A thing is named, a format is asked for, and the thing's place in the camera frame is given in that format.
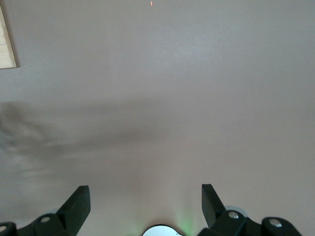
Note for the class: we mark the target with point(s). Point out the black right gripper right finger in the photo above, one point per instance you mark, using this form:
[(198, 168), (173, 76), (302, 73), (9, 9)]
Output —
[(214, 209)]

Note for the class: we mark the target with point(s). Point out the bamboo cutting board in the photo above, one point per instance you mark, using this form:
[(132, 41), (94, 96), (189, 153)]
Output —
[(6, 44)]

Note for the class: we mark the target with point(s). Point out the brown table cover mat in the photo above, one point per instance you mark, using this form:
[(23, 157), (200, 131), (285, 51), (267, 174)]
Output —
[(157, 98)]

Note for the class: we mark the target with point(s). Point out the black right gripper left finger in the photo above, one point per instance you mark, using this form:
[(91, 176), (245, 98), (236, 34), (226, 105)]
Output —
[(71, 209)]

